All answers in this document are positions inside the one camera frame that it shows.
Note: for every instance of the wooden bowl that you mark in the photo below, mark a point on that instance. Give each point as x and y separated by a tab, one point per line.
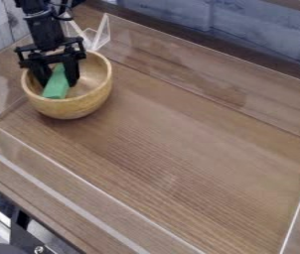
84	98

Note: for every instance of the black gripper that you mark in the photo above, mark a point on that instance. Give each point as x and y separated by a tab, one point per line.
51	47

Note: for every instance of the green stick block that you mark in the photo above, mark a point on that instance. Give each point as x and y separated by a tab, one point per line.
57	85

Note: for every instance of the black table leg bracket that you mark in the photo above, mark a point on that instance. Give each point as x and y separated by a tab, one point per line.
21	238

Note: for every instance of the clear acrylic front wall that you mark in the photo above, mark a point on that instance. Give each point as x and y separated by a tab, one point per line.
95	222

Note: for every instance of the clear acrylic corner bracket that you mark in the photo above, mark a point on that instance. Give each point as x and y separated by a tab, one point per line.
94	38

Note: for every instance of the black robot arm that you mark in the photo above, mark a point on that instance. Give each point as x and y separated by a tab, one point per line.
32	7

